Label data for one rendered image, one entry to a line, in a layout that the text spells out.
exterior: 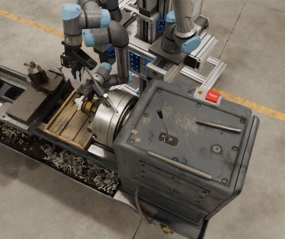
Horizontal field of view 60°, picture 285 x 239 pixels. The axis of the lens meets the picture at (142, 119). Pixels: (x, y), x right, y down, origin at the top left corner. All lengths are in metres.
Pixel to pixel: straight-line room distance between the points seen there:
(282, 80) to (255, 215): 1.65
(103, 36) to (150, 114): 0.47
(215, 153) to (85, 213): 1.49
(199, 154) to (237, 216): 1.38
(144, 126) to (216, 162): 0.35
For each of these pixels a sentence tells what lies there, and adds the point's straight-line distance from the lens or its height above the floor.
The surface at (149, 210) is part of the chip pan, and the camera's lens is 1.75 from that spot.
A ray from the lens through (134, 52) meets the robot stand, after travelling 1.78.
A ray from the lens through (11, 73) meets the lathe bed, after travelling 2.12.
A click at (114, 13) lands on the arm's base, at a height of 1.23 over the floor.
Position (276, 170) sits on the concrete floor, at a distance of 2.71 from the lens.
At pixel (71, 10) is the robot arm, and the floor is 1.66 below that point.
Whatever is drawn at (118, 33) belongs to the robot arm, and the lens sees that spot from 1.35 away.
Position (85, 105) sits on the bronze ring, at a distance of 1.42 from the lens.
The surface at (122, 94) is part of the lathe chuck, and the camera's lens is 1.31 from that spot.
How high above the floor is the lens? 2.25
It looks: 58 degrees down
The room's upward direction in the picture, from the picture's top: straight up
